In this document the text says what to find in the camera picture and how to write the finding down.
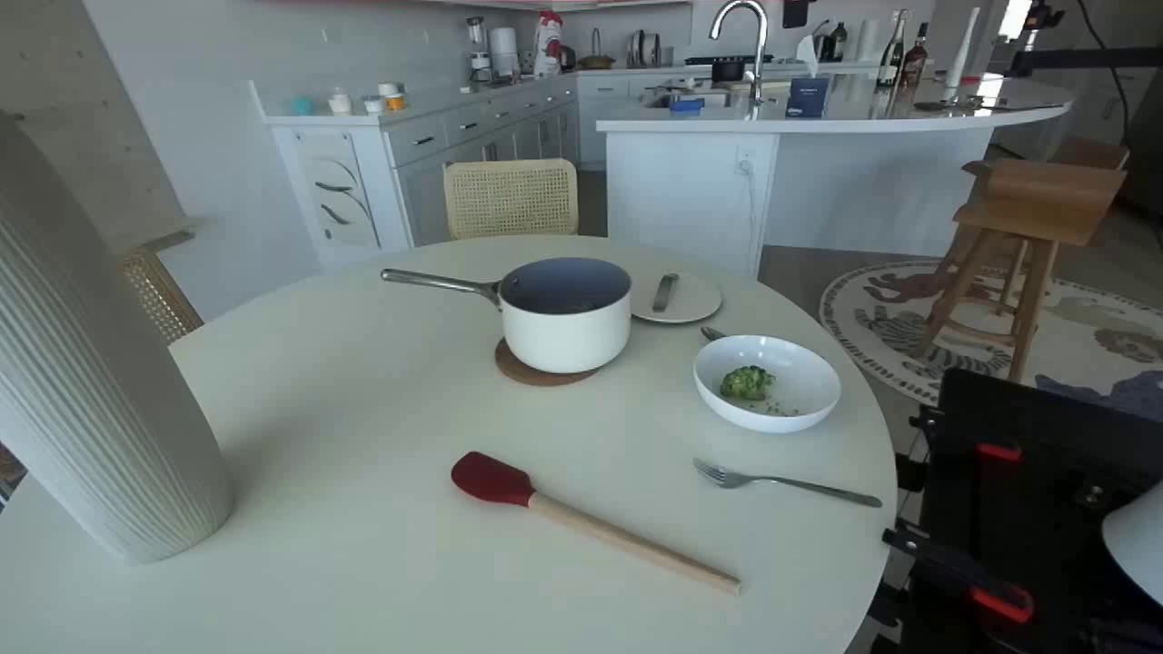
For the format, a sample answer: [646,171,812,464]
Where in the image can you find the red wooden handled spatula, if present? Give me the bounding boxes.
[448,448,745,595]

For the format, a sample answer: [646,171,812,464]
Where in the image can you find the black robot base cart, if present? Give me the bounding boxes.
[868,368,1163,654]

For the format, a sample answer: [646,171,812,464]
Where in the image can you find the white pot lid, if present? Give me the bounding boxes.
[629,267,727,331]

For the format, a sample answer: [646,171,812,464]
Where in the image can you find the round cork trivet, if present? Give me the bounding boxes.
[489,339,595,394]

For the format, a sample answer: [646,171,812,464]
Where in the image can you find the cane back dining chair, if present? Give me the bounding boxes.
[117,239,207,347]
[441,155,583,245]

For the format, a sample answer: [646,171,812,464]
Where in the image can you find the green broccoli piece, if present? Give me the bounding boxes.
[717,362,776,412]

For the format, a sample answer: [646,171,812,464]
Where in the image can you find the white kitchen island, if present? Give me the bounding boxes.
[593,70,1077,284]

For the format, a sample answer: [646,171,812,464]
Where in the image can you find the silver fork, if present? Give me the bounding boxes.
[689,453,885,511]

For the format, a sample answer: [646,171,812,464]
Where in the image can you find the white ceramic bowl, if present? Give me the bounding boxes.
[689,331,847,435]

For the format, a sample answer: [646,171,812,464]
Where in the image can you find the white sideboard with leaf print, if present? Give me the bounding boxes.
[246,70,586,270]

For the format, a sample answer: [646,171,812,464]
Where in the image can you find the white paper towel roll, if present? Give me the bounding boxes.
[486,23,522,87]

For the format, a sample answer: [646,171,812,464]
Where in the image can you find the red and white appliance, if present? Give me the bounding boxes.
[532,9,578,80]

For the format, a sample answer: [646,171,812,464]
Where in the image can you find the chrome curved faucet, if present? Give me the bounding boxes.
[706,0,774,120]

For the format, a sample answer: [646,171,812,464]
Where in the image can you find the blue box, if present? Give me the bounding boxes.
[782,73,832,123]

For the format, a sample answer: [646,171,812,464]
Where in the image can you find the dark glass bottles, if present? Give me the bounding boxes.
[876,11,939,92]

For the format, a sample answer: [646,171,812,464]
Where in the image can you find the wooden bar stool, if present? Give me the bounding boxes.
[923,155,1135,387]

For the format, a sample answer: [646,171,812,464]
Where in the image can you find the tall white ribbed vase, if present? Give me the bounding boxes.
[0,112,240,566]

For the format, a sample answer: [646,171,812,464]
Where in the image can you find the round patterned cream rug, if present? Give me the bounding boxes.
[816,263,1163,423]

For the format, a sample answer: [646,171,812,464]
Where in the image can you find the white pot with handle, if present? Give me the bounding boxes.
[377,256,636,377]

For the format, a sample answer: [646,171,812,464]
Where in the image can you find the red handled black clamp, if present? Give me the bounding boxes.
[881,520,1039,634]
[904,408,1030,471]

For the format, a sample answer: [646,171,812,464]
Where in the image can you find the black camera stand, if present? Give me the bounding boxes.
[985,0,1163,75]

